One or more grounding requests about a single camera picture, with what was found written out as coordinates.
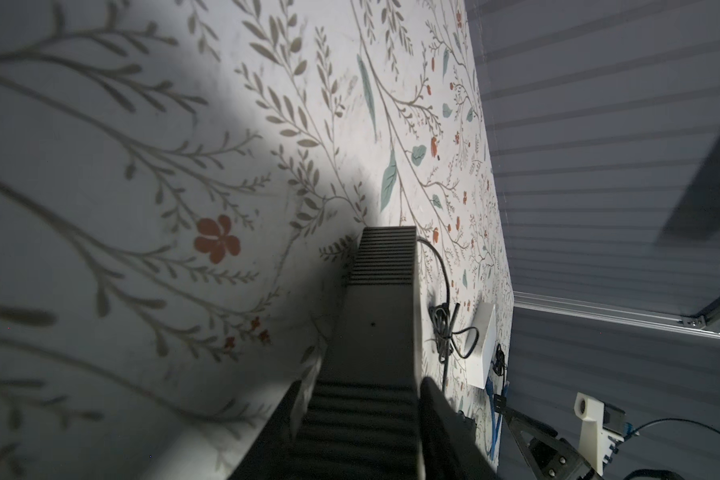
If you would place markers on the white box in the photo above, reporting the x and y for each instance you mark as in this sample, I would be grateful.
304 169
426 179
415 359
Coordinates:
481 344

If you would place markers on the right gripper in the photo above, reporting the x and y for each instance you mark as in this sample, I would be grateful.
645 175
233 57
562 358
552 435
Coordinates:
450 453

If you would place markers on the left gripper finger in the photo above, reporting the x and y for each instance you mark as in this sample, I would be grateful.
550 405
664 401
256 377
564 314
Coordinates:
266 457

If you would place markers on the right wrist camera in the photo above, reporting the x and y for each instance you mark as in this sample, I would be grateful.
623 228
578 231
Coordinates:
603 427

